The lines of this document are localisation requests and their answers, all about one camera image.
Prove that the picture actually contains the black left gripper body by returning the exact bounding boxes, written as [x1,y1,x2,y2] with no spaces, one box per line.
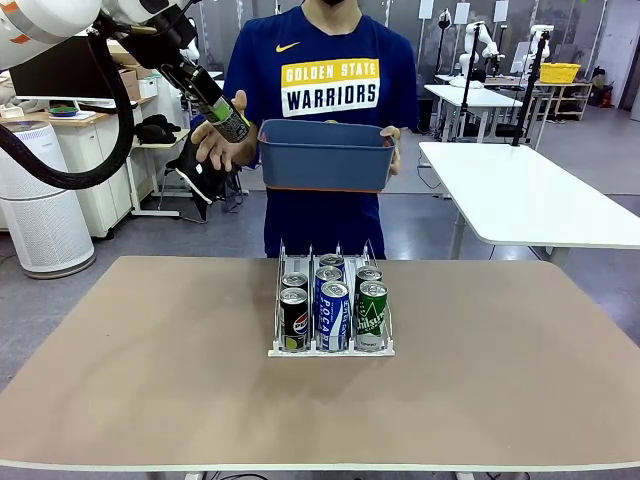
[122,9,199,71]

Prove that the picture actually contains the black Pepsi can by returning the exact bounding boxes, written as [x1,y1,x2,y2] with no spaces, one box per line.
[204,97,251,144]
[281,272,309,294]
[278,288,309,351]

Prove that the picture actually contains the blue plastic bin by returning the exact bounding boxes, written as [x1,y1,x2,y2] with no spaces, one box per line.
[257,118,396,194]

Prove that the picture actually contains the person's right hand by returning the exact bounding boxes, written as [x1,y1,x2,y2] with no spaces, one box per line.
[190,89,254,174]

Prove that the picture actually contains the person's left hand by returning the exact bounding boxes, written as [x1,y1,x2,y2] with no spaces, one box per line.
[378,125,403,176]

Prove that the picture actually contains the black folded clothes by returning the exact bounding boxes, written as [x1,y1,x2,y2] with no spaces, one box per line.
[133,114,182,147]

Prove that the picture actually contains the small white side table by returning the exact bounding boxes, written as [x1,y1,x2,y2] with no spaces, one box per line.
[130,128,192,219]

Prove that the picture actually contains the black jacket white tag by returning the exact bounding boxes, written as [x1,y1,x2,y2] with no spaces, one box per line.
[174,134,241,224]

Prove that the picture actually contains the black computer monitor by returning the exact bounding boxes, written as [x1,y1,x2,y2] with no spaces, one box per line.
[8,37,109,100]

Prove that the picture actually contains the person in navy blue shirt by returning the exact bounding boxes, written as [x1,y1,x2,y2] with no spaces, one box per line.
[222,0,421,261]

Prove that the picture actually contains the white cabinet desk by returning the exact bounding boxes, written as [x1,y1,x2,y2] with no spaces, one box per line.
[0,97,161,239]

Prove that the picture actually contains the white air purifier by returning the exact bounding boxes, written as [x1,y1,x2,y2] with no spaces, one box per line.
[0,119,96,280]

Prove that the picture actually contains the green Chilsung Cider can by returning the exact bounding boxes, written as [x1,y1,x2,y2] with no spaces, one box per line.
[355,265,384,287]
[356,280,390,352]

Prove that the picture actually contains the black stand pole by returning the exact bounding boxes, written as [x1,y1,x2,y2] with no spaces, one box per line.
[457,24,481,141]
[494,29,551,147]

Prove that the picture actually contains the large white table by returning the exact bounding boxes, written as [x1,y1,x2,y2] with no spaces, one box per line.
[418,141,640,269]

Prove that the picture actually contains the yellow plastic crate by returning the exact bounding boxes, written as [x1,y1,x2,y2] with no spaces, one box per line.
[539,63,582,84]

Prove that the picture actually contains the wooden shelf rack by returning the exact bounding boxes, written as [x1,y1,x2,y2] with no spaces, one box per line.
[532,82,594,122]

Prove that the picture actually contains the black sleeved left arm cable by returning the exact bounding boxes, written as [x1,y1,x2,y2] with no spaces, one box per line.
[0,12,137,192]

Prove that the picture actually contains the white wire can dispenser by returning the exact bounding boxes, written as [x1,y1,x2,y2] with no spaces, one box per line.
[267,238,396,359]

